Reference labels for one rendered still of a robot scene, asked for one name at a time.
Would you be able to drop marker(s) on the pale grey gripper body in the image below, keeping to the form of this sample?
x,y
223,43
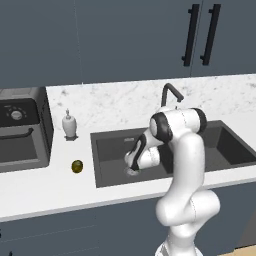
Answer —
x,y
131,171

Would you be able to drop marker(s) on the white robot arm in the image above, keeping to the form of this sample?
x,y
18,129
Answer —
x,y
186,160

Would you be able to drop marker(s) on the dark grey sink basin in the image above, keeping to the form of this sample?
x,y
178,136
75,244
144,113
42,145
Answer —
x,y
113,166

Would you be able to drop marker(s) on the black sink tap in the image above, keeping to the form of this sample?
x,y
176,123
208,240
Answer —
x,y
170,88

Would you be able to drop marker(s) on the black toaster oven door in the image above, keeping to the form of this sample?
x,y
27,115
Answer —
x,y
20,153

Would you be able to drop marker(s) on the wide blue-grey cupboard door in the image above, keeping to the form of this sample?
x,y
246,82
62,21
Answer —
x,y
133,36

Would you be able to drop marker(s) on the dark green round fruit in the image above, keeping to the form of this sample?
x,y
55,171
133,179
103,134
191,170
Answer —
x,y
77,166

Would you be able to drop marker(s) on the blue-grey base cupboards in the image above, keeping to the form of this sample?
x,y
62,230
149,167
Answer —
x,y
83,230

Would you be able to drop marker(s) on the white soap dispenser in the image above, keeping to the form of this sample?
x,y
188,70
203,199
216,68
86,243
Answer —
x,y
69,126

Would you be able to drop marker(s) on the black toaster oven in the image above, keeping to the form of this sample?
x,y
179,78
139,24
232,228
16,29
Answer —
x,y
30,110

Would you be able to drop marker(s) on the grey oven knob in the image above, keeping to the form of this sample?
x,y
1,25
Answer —
x,y
16,115

